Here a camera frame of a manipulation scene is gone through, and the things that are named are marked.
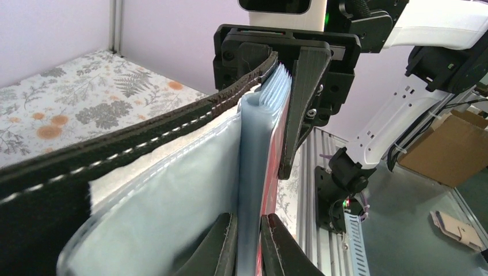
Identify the slotted cable duct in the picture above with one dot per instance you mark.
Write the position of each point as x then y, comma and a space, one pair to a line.
356, 246

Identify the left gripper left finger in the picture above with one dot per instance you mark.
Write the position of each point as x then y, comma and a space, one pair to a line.
217, 253

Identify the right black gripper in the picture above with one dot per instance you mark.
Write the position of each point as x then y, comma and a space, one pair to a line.
322, 67

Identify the cardboard box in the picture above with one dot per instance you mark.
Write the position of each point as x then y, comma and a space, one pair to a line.
453, 149

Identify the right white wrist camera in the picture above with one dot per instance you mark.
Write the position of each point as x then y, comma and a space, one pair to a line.
300, 15

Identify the aluminium mounting rail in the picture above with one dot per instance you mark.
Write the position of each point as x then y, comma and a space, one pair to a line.
323, 248

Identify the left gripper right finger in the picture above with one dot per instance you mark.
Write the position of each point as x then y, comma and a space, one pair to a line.
280, 253

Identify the small cardboard piece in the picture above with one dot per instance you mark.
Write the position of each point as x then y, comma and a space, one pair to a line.
457, 230

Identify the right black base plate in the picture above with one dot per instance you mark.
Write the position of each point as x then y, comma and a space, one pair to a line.
332, 202

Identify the floral table mat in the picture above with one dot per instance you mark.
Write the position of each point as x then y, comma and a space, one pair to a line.
64, 130

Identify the red credit card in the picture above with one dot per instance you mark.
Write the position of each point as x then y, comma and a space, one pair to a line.
271, 181

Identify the black leather card holder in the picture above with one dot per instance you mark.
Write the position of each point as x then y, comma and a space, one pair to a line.
151, 225

